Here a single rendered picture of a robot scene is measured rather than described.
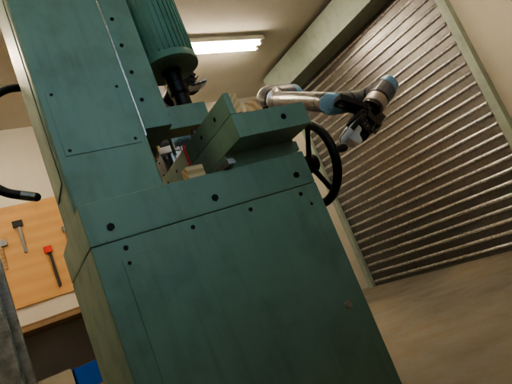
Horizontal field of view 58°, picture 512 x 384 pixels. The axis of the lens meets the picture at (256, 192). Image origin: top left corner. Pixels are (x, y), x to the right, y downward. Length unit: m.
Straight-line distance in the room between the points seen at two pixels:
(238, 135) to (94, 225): 0.36
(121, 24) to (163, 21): 0.12
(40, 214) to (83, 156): 3.53
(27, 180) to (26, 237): 0.55
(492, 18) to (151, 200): 3.40
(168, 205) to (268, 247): 0.25
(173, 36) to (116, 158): 0.44
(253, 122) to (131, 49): 0.45
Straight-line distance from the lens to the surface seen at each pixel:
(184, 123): 1.33
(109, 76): 1.26
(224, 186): 1.07
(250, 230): 1.06
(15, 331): 0.58
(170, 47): 1.38
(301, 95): 1.71
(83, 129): 1.17
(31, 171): 4.82
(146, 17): 1.44
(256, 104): 1.14
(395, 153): 4.60
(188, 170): 1.10
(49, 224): 4.64
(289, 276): 1.08
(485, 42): 4.08
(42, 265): 4.54
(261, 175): 1.13
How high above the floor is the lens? 0.53
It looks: 10 degrees up
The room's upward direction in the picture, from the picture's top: 22 degrees counter-clockwise
